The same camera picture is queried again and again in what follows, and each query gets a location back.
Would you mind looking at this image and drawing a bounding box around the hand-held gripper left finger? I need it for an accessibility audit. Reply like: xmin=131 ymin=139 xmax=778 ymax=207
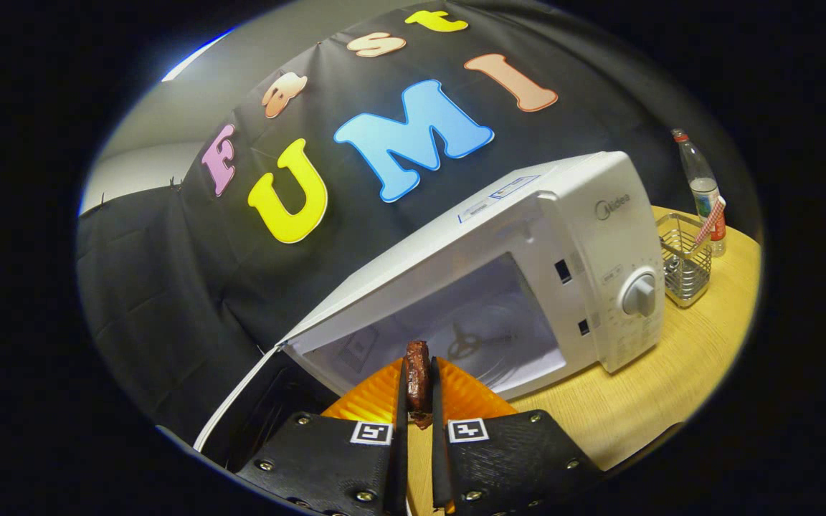
xmin=235 ymin=357 xmax=410 ymax=516

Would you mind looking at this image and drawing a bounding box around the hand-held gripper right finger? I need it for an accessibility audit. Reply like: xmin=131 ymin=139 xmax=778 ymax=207
xmin=429 ymin=356 xmax=604 ymax=515

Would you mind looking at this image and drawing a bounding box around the brown piece of meat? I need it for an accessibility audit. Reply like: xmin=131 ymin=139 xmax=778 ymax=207
xmin=404 ymin=340 xmax=434 ymax=431

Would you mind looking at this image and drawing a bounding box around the white toaster oven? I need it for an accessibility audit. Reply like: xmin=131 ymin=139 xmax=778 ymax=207
xmin=193 ymin=150 xmax=666 ymax=467

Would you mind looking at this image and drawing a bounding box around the red white striped straw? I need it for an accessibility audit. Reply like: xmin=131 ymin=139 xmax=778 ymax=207
xmin=693 ymin=196 xmax=726 ymax=248

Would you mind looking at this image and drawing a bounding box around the clear bottle with red label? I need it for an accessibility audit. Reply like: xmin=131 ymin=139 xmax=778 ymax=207
xmin=672 ymin=128 xmax=728 ymax=257

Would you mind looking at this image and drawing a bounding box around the metal wire basket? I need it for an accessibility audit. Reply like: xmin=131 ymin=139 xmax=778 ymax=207
xmin=655 ymin=212 xmax=713 ymax=309

